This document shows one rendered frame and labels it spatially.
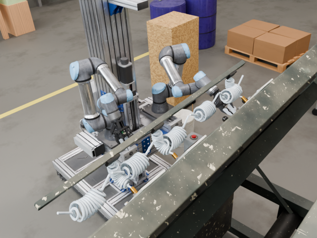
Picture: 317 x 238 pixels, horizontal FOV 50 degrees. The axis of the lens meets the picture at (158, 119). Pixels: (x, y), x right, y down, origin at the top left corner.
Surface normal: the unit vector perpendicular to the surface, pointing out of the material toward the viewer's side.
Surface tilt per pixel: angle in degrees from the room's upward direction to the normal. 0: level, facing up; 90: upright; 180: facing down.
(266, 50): 90
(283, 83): 33
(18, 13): 90
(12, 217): 0
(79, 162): 0
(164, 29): 90
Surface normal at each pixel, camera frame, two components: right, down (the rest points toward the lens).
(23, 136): -0.06, -0.82
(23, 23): 0.72, 0.36
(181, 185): 0.36, -0.50
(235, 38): -0.76, 0.40
